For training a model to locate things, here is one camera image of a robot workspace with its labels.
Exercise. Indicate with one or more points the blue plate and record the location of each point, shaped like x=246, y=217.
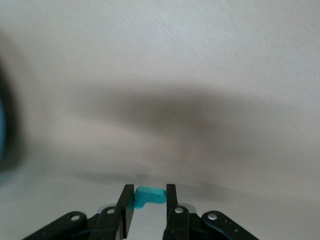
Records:
x=2, y=125

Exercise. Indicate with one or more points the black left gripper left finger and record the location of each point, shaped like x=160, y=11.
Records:
x=125, y=200

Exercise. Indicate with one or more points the teal letter r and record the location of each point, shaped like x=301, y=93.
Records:
x=152, y=195

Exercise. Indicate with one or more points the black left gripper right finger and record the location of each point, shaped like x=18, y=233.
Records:
x=171, y=197

